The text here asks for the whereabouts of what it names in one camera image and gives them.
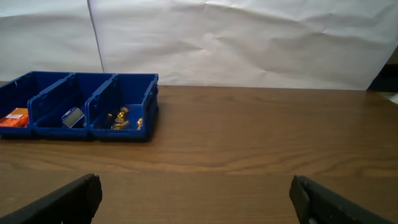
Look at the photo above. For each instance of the blue tray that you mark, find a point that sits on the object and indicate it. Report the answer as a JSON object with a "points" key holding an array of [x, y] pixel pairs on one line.
{"points": [[133, 90]]}

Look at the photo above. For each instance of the orange candy box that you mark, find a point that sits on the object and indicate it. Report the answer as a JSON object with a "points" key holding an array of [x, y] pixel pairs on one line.
{"points": [[21, 111], [9, 123]]}

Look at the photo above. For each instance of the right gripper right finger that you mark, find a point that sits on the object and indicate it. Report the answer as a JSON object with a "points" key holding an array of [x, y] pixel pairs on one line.
{"points": [[320, 208]]}

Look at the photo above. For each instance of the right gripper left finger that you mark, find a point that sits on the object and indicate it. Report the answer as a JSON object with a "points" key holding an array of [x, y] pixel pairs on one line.
{"points": [[68, 205]]}

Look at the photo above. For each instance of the gold candy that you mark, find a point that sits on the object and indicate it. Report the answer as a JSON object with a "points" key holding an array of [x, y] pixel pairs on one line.
{"points": [[122, 114], [119, 125], [140, 123]]}

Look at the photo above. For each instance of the blue candy pack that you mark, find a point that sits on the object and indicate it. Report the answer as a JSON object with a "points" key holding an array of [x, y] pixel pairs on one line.
{"points": [[73, 117]]}

